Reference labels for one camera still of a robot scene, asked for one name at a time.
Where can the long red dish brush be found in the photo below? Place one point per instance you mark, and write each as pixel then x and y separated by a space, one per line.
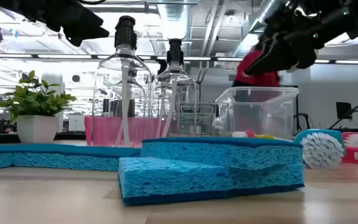
pixel 348 157

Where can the blue dish brush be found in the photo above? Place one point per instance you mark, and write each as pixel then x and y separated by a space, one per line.
pixel 322 151

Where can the pink plastic tray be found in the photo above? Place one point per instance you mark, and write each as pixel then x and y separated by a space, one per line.
pixel 88 130

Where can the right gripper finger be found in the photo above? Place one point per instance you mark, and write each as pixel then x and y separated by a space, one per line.
pixel 278 39
pixel 275 62

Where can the person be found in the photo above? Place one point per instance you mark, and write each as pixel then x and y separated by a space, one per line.
pixel 259 79

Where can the green plant in white pot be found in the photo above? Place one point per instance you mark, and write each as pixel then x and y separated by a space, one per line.
pixel 37 127

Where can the clear plastic organizer tray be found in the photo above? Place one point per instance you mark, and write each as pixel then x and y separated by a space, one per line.
pixel 210 121

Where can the yellow-green dish brush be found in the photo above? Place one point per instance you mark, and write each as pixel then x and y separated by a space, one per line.
pixel 266 136

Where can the black background monitor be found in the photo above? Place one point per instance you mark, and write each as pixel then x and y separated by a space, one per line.
pixel 343 110

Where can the clear plastic storage bin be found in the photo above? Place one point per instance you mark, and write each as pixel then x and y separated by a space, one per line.
pixel 259 109

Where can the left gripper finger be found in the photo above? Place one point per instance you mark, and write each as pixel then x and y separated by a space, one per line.
pixel 85 34
pixel 84 17

